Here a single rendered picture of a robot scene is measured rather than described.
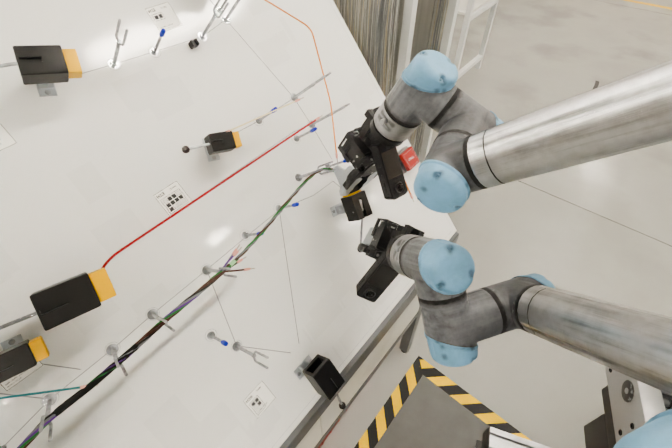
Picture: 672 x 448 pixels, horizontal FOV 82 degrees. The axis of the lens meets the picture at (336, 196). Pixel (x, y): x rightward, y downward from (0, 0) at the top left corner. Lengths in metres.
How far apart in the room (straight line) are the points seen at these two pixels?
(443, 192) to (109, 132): 0.56
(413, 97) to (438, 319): 0.34
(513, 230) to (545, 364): 0.79
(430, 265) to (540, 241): 1.97
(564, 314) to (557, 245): 1.96
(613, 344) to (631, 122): 0.24
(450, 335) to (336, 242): 0.38
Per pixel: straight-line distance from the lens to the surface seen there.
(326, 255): 0.89
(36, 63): 0.71
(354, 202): 0.83
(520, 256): 2.40
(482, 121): 0.64
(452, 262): 0.58
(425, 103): 0.63
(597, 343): 0.56
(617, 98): 0.48
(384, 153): 0.73
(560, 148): 0.49
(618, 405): 0.88
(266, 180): 0.83
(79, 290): 0.64
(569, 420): 2.05
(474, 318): 0.64
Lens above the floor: 1.76
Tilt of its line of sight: 45 degrees down
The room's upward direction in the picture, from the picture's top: 1 degrees counter-clockwise
